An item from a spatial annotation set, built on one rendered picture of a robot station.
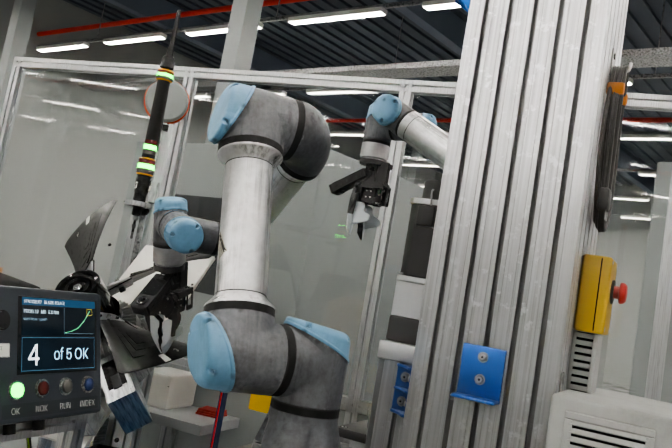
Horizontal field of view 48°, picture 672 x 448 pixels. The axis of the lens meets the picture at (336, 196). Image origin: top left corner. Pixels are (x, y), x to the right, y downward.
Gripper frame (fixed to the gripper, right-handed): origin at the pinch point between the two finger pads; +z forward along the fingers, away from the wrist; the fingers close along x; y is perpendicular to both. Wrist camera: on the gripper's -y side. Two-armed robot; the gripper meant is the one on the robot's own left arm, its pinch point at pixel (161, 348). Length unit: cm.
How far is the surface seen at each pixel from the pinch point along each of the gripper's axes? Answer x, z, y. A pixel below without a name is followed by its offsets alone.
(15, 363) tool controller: -21, -23, -64
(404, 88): -21, -62, 101
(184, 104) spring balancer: 55, -52, 87
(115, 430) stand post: 36, 42, 28
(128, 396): 9.2, 14.0, 0.1
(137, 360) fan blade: 2.1, 1.3, -5.9
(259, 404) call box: -13.5, 20.4, 24.7
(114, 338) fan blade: 11.3, -1.1, -2.7
